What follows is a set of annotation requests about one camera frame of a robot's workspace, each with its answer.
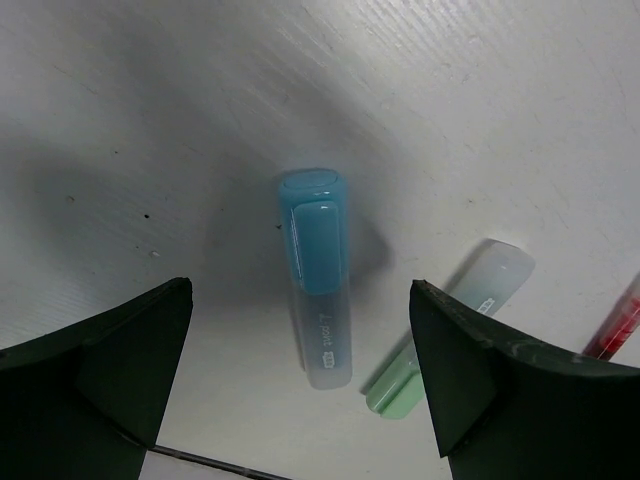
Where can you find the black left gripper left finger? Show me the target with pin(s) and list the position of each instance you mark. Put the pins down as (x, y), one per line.
(87, 401)

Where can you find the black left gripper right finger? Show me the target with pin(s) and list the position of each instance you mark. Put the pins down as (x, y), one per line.
(510, 406)

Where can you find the green highlighter marker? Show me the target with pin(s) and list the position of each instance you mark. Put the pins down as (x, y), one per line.
(492, 273)

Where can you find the red gel pen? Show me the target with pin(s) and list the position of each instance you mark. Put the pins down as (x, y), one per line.
(618, 326)

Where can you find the blue highlighter marker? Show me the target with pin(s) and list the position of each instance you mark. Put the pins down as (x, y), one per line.
(313, 210)

